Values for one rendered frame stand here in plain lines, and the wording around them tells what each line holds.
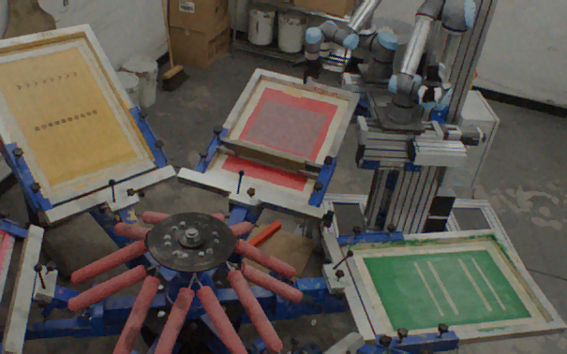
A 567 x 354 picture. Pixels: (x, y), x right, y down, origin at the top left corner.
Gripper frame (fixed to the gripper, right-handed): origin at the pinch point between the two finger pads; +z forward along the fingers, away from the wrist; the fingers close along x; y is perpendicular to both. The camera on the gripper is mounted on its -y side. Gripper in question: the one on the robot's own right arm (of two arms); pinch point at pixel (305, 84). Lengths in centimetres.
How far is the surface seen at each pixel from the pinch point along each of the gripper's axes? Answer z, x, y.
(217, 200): 131, -3, -61
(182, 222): -42, -128, -7
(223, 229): -40, -124, 8
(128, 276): -39, -152, -15
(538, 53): 149, 282, 157
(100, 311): -23, -161, -25
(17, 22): 14, 7, -194
